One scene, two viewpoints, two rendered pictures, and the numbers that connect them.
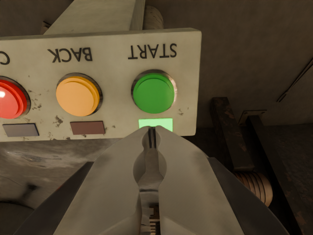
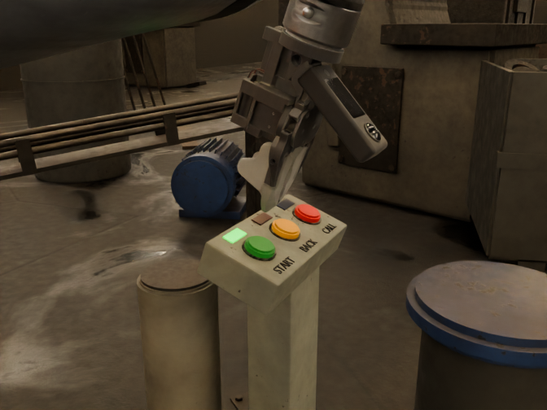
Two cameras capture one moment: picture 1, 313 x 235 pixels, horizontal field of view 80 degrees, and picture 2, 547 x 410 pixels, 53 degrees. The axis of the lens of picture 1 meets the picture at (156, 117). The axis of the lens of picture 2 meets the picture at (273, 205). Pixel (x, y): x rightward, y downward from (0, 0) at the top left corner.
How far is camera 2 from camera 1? 0.61 m
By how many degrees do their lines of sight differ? 56
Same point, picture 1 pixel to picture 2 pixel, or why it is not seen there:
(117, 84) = (277, 244)
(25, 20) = not seen: hidden behind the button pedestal
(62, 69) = (304, 238)
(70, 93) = (291, 226)
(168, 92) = (258, 248)
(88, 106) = (278, 224)
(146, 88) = (269, 244)
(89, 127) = (262, 219)
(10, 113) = (300, 207)
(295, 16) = not seen: outside the picture
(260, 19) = not seen: outside the picture
